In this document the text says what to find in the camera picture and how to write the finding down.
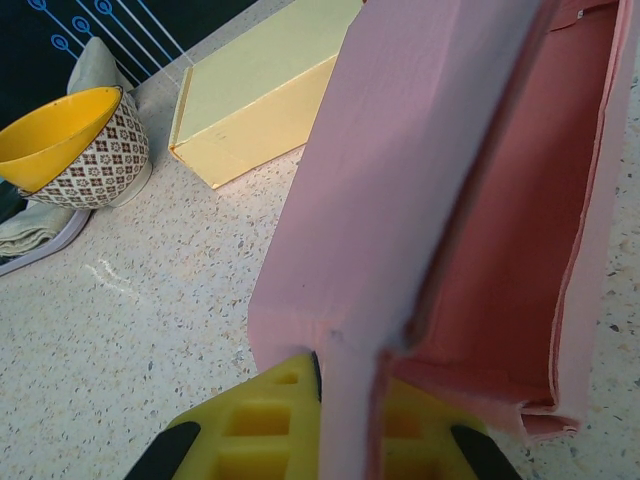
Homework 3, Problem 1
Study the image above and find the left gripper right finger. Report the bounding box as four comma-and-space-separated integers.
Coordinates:
372, 377, 522, 480

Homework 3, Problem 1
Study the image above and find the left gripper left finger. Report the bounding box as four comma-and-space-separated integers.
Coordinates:
127, 349, 322, 480

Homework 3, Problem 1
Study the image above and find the pink paper box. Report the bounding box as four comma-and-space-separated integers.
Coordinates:
247, 0, 637, 480

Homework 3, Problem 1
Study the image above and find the yellow paper box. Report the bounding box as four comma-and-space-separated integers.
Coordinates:
168, 0, 369, 190

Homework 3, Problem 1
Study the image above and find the lilac tray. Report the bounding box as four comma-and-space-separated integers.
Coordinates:
0, 208, 92, 277

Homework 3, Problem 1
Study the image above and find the yellow patterned bowl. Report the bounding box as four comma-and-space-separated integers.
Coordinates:
0, 85, 152, 210

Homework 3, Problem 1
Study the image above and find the beige cloth napkin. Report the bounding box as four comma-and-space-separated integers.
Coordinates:
0, 37, 147, 259

